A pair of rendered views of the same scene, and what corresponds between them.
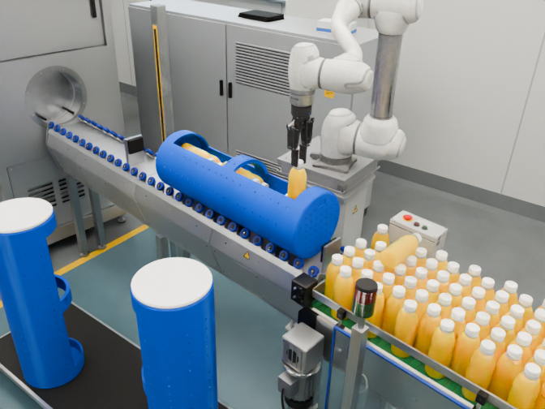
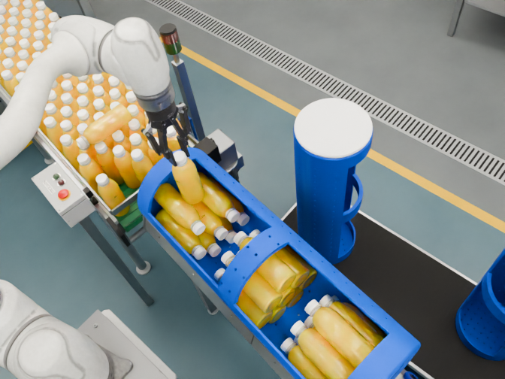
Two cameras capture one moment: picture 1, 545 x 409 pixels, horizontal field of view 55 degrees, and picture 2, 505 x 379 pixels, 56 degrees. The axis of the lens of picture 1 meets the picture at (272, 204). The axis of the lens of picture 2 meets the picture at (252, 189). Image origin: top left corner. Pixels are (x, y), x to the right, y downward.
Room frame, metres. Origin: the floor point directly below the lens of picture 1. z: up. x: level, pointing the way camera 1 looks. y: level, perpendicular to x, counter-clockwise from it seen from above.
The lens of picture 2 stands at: (2.58, 0.29, 2.36)
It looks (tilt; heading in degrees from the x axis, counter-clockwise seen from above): 56 degrees down; 194
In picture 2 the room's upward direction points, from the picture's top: 10 degrees counter-clockwise
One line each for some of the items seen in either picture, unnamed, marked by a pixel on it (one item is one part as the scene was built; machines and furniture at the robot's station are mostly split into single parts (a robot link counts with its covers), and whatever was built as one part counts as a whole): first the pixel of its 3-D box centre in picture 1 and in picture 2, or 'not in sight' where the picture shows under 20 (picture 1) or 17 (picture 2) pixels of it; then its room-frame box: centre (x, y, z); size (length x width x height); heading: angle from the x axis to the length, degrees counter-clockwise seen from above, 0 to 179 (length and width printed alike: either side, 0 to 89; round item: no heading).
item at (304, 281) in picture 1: (304, 290); (207, 155); (1.51, -0.13, 0.95); 0.10 x 0.07 x 0.10; 137
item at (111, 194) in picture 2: (379, 249); (112, 195); (1.73, -0.43, 0.99); 0.07 x 0.07 x 0.19
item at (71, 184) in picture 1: (77, 217); not in sight; (3.01, 1.31, 0.31); 0.06 x 0.06 x 0.63; 47
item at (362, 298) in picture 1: (365, 292); (169, 34); (1.16, -0.27, 1.23); 0.06 x 0.06 x 0.04
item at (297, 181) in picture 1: (297, 186); (187, 178); (1.80, -0.09, 1.22); 0.07 x 0.07 x 0.19
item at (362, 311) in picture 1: (363, 304); (172, 44); (1.16, -0.27, 1.18); 0.06 x 0.06 x 0.05
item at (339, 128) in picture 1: (340, 131); (58, 361); (2.35, -0.31, 1.24); 0.18 x 0.16 x 0.22; 65
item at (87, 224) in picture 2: not in sight; (116, 261); (1.76, -0.58, 0.50); 0.04 x 0.04 x 1.00; 47
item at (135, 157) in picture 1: (135, 150); not in sight; (2.59, 0.75, 1.00); 0.10 x 0.04 x 0.15; 137
